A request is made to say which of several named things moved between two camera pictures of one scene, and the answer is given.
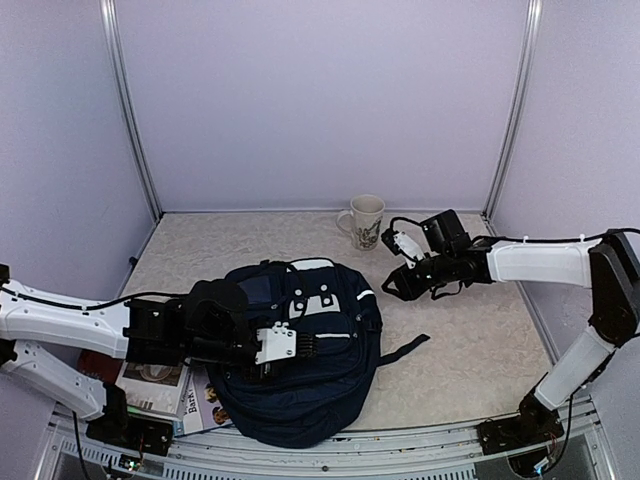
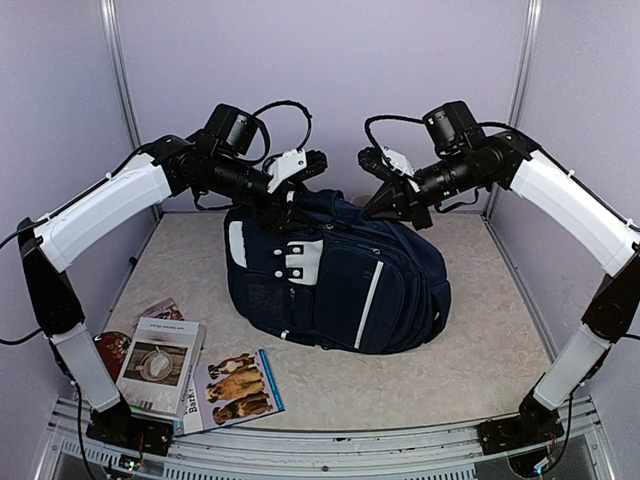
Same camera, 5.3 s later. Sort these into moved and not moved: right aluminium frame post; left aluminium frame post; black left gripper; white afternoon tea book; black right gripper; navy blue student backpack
Moved: navy blue student backpack; black left gripper; black right gripper
Not moved: white afternoon tea book; right aluminium frame post; left aluminium frame post
